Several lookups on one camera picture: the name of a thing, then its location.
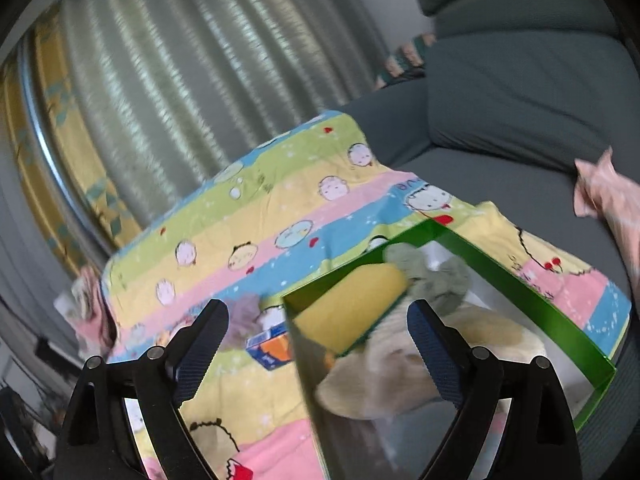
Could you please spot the colourful patterned cushion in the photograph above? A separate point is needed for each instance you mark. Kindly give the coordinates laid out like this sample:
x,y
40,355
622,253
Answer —
x,y
405,62

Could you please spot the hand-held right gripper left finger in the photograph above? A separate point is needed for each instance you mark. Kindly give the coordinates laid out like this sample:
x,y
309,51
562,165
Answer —
x,y
197,355

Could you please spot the purple fluffy scrunchie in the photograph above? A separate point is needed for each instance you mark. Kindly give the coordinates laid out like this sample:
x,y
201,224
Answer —
x,y
245,317

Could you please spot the grey sofa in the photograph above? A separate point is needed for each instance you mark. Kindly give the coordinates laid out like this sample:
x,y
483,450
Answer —
x,y
500,85

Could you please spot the yellow patterned curtain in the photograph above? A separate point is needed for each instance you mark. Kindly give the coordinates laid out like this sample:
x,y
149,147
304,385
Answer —
x,y
65,150

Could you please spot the pink patterned cloth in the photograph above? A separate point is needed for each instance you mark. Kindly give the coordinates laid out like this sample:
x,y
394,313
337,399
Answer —
x,y
90,305

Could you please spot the grey green fluffy scrunchie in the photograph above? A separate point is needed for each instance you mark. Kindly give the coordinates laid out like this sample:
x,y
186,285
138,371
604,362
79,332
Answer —
x,y
430,275

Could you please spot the grey curtain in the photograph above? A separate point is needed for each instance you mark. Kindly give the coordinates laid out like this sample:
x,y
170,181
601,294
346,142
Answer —
x,y
200,60

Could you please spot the yellow sponge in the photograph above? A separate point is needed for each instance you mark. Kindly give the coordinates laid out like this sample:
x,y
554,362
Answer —
x,y
350,300

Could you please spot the green rimmed storage box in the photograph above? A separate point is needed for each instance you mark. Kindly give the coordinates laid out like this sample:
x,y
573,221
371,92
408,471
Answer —
x,y
500,270

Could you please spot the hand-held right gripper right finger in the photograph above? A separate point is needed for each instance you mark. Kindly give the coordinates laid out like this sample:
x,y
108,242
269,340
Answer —
x,y
437,355

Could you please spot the striped cartoon printed blanket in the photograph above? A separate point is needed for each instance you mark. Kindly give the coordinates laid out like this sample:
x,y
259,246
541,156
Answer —
x,y
300,200

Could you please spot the blue orange packet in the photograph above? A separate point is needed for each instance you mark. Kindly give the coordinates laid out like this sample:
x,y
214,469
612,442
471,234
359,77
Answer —
x,y
270,347

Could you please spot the orange beige plush toy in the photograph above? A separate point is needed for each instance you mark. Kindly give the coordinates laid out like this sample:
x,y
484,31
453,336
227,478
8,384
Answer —
x,y
390,375

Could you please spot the pink checked cloth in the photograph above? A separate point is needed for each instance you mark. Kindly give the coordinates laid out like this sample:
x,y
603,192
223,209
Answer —
x,y
600,195

